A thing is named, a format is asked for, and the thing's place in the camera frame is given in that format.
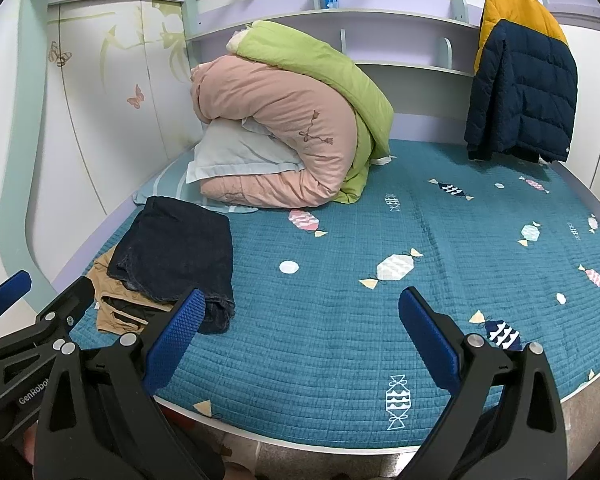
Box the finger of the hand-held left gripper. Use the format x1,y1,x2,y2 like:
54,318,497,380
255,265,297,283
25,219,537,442
34,276,96,342
0,270,33,319

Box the person's left hand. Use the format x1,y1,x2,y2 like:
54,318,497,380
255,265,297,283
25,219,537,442
22,422,39,464

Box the green quilt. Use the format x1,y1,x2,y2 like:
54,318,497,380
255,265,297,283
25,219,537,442
227,20,395,206

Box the white pillow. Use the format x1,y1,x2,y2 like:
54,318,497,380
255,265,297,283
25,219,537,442
186,120,306,185

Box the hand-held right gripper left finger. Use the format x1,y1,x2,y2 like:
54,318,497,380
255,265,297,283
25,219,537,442
35,288,226,480

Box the navy and yellow puffer jacket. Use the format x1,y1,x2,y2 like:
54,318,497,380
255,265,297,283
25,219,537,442
464,0,578,163

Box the folded khaki clothes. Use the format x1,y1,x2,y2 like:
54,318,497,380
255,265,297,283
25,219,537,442
82,250,181,333

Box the pink quilt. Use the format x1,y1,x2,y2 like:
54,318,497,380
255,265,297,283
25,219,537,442
189,55,366,211

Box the white wardrobe with butterfly decals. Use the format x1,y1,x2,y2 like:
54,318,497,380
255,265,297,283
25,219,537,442
0,0,196,271

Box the dark denim jacket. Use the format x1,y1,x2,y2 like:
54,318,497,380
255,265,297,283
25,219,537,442
106,195,237,336

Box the light blue striped pillow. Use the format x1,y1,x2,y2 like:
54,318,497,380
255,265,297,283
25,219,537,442
132,162,261,213

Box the white wall shelf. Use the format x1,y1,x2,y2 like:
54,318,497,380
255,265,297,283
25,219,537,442
182,0,481,78

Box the teal candy print bed cover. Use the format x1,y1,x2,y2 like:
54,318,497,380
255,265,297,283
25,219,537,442
82,137,600,448

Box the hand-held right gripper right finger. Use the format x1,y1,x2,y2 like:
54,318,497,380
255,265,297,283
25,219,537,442
399,287,567,480

